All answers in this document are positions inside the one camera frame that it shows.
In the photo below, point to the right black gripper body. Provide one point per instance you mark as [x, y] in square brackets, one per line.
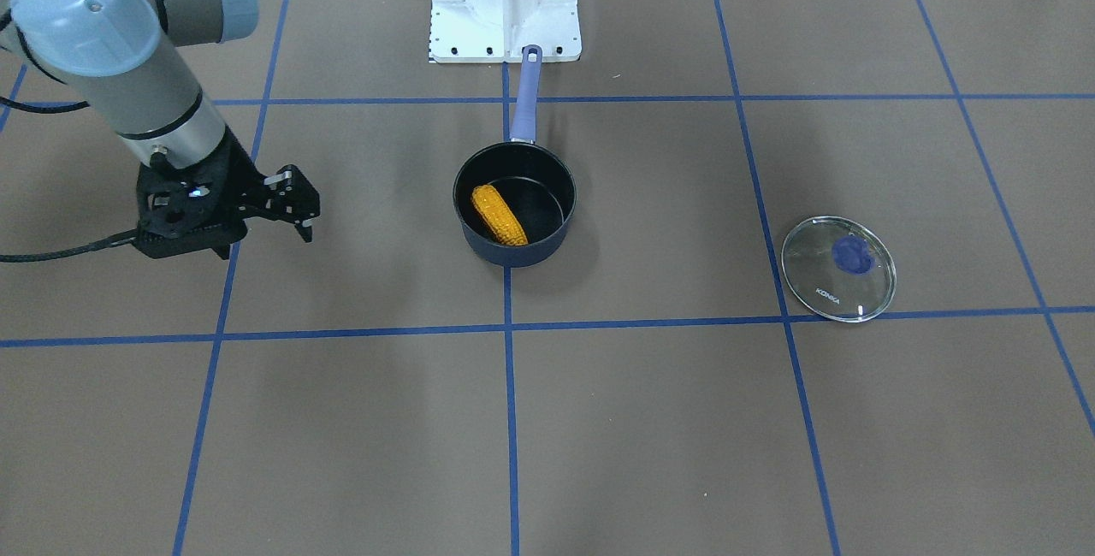
[234, 173]

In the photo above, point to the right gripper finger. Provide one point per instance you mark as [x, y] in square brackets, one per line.
[289, 197]

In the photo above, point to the yellow plastic corn cob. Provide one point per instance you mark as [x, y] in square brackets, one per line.
[495, 213]

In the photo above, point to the glass lid purple knob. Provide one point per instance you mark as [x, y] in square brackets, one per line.
[838, 269]

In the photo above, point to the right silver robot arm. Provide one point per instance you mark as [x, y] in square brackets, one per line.
[122, 58]

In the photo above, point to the dark blue saucepan purple handle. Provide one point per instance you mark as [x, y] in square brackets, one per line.
[536, 184]

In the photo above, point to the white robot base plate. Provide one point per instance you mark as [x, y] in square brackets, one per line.
[480, 31]

